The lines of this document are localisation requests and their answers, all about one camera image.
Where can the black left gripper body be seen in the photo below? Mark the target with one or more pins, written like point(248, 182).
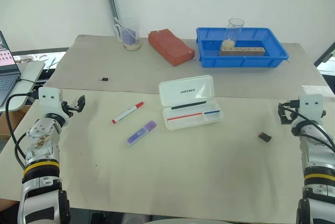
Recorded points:
point(68, 109)

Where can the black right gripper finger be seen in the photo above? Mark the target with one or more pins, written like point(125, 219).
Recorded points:
point(281, 106)
point(284, 119)

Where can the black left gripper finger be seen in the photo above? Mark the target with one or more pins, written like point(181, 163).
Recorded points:
point(82, 99)
point(80, 108)

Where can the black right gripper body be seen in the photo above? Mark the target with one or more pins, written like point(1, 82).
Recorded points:
point(293, 110)

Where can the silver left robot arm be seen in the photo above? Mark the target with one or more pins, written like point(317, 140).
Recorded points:
point(42, 153)

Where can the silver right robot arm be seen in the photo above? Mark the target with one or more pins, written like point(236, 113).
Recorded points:
point(318, 156)

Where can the clear white plastic pencil case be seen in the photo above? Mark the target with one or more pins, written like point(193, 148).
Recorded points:
point(188, 103)

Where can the small black eraser block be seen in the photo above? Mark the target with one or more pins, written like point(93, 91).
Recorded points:
point(265, 137)

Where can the tiny black usb dongle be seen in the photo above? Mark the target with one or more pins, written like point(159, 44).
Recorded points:
point(104, 79)

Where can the red capped white marker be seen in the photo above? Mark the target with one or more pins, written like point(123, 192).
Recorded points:
point(127, 112)

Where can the white laptop stand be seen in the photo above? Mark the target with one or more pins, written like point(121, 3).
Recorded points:
point(28, 73)

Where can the purple highlighter pen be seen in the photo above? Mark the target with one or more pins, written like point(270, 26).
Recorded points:
point(141, 133)

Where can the wooden block with holes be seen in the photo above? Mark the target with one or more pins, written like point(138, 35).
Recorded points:
point(246, 51)

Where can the grey laptop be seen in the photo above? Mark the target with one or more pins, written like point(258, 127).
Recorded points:
point(6, 72)

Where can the clear stirring stick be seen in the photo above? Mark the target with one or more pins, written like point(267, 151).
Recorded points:
point(125, 27)

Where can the blue plastic bin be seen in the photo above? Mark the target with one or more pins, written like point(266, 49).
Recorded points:
point(206, 59)

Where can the clear glass tumbler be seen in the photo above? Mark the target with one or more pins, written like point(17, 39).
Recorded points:
point(234, 31)

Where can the black pen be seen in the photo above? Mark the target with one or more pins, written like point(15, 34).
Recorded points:
point(189, 105)

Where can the red brick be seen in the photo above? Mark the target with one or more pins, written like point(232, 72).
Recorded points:
point(171, 47)

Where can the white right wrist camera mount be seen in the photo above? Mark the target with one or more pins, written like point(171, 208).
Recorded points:
point(311, 107)

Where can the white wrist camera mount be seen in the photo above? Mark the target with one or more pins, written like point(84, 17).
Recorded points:
point(49, 101)
point(311, 107)

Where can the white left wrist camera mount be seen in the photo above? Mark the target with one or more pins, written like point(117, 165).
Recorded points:
point(49, 101)

